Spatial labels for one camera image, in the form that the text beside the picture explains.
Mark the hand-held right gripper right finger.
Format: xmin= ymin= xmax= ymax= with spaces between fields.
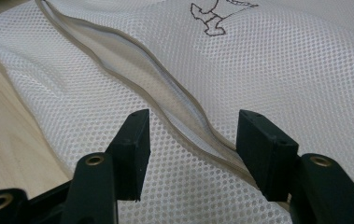
xmin=235 ymin=109 xmax=354 ymax=224

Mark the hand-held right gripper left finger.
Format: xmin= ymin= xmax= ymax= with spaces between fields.
xmin=61 ymin=108 xmax=151 ymax=224

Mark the white mesh laundry bag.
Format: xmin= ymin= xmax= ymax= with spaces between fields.
xmin=0 ymin=0 xmax=354 ymax=224

